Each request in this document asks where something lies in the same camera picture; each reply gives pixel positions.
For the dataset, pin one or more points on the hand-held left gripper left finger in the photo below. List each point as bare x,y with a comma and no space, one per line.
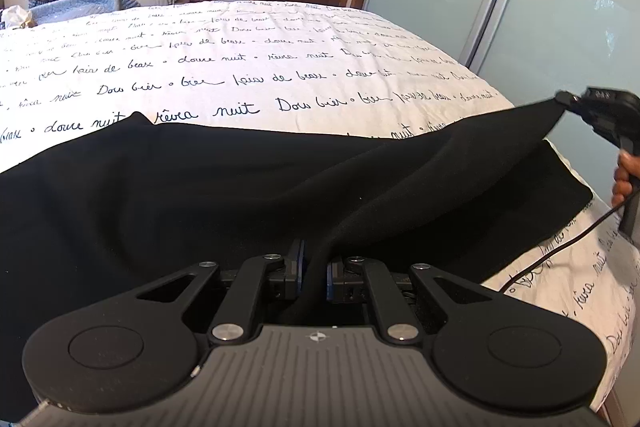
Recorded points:
299,274

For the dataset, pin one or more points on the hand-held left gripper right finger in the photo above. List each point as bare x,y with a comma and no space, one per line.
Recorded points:
330,282

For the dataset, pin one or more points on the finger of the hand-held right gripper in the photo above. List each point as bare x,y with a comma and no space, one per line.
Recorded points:
567,99

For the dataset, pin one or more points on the person's right hand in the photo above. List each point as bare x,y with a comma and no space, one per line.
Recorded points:
622,189

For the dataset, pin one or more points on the crumpled white bag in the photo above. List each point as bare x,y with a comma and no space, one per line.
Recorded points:
15,16

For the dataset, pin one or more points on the black pants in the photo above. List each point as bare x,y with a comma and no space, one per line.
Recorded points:
200,197

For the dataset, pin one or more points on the white script-printed bedspread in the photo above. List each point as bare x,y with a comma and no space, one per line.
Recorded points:
300,57

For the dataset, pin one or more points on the light blue quilted blanket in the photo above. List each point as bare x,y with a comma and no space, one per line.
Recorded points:
75,9

